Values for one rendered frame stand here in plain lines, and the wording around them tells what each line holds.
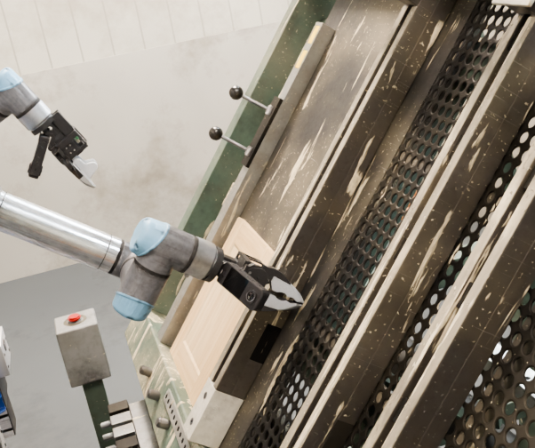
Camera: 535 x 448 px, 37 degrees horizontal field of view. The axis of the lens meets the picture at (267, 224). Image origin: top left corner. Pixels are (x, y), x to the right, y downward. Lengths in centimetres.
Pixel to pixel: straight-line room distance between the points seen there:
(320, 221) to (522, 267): 61
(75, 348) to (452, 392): 146
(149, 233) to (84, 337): 95
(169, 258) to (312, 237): 31
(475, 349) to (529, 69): 44
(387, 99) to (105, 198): 404
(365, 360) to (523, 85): 49
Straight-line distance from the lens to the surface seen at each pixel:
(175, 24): 542
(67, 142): 208
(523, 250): 113
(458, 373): 115
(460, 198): 129
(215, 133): 215
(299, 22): 237
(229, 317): 191
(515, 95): 130
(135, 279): 153
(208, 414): 174
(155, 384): 212
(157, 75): 541
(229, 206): 214
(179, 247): 151
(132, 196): 554
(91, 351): 242
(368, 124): 163
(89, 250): 163
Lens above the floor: 190
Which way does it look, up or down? 20 degrees down
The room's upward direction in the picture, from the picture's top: 10 degrees counter-clockwise
